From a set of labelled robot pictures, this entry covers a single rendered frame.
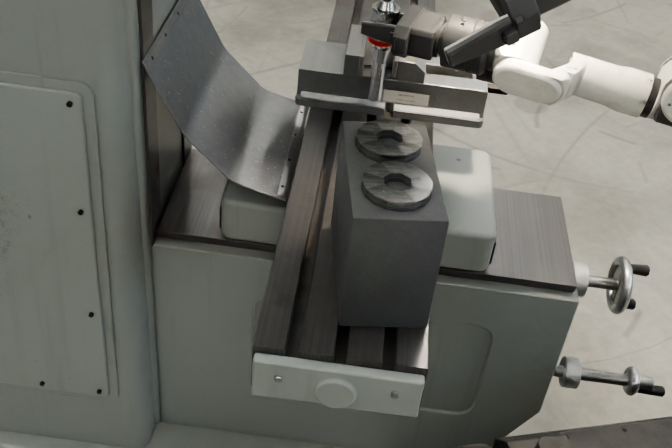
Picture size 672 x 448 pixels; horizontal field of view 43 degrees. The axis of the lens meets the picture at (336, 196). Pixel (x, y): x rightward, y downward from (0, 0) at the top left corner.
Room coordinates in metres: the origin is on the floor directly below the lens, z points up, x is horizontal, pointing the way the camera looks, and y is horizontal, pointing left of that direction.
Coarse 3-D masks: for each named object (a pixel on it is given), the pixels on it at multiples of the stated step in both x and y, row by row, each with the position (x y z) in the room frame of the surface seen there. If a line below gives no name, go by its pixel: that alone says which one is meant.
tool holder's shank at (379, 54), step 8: (376, 48) 1.31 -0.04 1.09; (384, 48) 1.31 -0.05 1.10; (376, 56) 1.31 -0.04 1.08; (384, 56) 1.31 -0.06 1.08; (376, 64) 1.31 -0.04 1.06; (384, 64) 1.31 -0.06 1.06; (376, 72) 1.31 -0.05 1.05; (384, 72) 1.32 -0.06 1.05; (376, 80) 1.31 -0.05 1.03; (376, 88) 1.31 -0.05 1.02; (368, 96) 1.32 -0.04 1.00; (376, 96) 1.31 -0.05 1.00
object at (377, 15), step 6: (372, 6) 1.32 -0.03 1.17; (396, 6) 1.33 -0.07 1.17; (372, 12) 1.31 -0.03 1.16; (378, 12) 1.30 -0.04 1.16; (384, 12) 1.30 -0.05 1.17; (390, 12) 1.30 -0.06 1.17; (396, 12) 1.31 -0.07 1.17; (372, 18) 1.31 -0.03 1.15; (378, 18) 1.30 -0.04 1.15; (384, 18) 1.30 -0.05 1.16; (390, 18) 1.30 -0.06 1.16; (396, 18) 1.31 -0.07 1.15
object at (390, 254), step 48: (384, 144) 0.96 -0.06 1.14; (336, 192) 1.00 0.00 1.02; (384, 192) 0.85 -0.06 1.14; (432, 192) 0.88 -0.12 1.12; (336, 240) 0.94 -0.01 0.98; (384, 240) 0.82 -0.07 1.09; (432, 240) 0.82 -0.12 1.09; (336, 288) 0.88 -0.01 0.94; (384, 288) 0.82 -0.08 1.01; (432, 288) 0.82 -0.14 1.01
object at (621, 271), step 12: (576, 264) 1.31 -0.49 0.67; (612, 264) 1.35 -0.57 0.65; (624, 264) 1.30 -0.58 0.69; (636, 264) 1.31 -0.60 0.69; (576, 276) 1.28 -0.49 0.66; (588, 276) 1.29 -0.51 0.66; (600, 276) 1.31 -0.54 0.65; (612, 276) 1.34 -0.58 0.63; (624, 276) 1.28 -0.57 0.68; (600, 288) 1.30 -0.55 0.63; (612, 288) 1.29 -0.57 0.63; (624, 288) 1.26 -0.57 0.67; (612, 300) 1.30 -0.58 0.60; (624, 300) 1.25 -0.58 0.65; (612, 312) 1.27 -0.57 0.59
